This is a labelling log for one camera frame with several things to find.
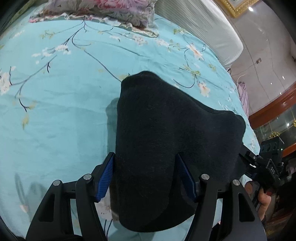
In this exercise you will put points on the wooden framed glass door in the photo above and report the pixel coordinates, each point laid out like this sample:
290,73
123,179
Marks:
277,119

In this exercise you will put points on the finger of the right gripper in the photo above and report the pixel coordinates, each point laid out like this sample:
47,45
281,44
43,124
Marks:
248,158

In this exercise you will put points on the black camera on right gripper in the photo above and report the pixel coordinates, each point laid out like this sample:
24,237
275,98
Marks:
272,149

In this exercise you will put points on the gold framed floral painting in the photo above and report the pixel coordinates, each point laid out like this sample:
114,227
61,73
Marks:
237,8

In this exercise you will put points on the black fleece pants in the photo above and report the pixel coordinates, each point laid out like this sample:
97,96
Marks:
155,122

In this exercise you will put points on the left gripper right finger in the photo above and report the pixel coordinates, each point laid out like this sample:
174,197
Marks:
191,185

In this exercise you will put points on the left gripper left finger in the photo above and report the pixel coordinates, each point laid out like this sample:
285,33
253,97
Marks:
102,177

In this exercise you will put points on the light blue floral bedsheet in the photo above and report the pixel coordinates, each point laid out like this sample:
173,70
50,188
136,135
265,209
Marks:
60,81

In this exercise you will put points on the grey striped headboard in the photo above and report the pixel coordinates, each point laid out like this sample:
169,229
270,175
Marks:
205,20

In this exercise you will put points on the purple pink floral pillow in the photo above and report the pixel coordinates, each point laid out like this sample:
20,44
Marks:
135,16

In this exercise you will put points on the person's right hand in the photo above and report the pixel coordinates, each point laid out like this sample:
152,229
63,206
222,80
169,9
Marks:
263,199

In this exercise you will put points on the purple checked cushion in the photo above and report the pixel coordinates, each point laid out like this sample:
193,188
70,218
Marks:
243,96

